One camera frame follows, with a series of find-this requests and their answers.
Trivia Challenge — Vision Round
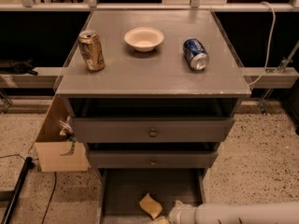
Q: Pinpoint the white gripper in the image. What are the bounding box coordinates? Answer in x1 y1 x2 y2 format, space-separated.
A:
149 200 196 224

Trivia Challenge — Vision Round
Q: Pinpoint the yellow sponge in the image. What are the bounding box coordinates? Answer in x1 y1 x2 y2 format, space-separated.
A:
139 193 163 219

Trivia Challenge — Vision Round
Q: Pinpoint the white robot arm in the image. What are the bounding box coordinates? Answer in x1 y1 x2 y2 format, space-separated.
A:
148 202 299 224

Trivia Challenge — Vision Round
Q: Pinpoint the middle grey drawer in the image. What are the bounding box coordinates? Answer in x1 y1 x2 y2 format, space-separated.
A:
89 150 218 169

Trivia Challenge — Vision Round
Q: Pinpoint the bottom grey open drawer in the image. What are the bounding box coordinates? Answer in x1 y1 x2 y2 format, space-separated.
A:
96 169 206 224

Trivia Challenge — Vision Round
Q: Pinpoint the top grey drawer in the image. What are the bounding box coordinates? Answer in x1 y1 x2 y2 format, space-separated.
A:
71 118 235 143

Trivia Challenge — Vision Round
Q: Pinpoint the grey wooden drawer cabinet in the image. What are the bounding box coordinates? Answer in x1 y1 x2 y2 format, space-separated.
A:
53 8 252 224

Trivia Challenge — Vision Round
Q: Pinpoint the cardboard box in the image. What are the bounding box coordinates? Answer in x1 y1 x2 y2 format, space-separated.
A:
35 96 90 172

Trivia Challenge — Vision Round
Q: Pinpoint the black floor bar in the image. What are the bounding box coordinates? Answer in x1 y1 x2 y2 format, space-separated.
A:
0 157 35 224

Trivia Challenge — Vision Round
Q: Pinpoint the blue soda can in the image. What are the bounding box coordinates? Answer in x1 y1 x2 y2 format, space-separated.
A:
183 38 209 71

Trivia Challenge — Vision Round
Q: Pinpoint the white paper bowl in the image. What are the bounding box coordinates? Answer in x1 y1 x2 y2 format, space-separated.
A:
124 27 164 52

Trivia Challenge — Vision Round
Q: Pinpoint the gold soda can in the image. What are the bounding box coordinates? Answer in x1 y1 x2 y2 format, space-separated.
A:
78 30 105 72

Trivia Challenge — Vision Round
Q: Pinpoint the black object on ledge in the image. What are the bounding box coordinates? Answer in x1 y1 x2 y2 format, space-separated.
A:
0 60 38 76

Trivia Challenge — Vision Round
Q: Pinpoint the black floor cable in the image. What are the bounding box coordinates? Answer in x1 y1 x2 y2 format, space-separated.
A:
40 171 58 224

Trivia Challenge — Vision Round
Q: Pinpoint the white cable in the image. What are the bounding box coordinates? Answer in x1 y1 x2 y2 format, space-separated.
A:
248 1 277 87

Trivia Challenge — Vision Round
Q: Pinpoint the metal bracket on rail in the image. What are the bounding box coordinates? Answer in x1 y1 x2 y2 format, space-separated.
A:
265 40 299 74

